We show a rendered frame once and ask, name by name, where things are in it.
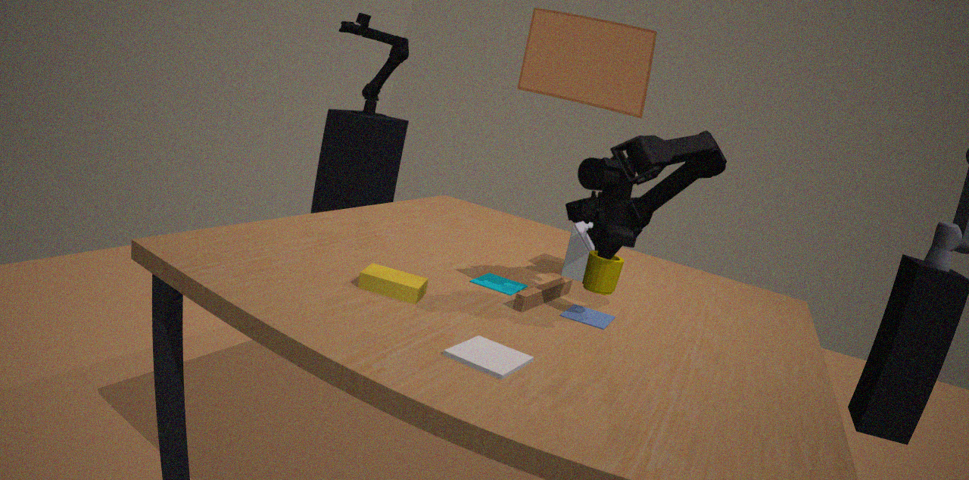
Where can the yellow rectangular block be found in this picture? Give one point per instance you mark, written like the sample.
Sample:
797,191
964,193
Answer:
393,283

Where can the brown wooden bar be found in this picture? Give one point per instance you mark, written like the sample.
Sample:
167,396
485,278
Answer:
536,296

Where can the yellow cup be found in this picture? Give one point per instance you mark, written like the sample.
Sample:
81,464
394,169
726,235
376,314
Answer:
601,275

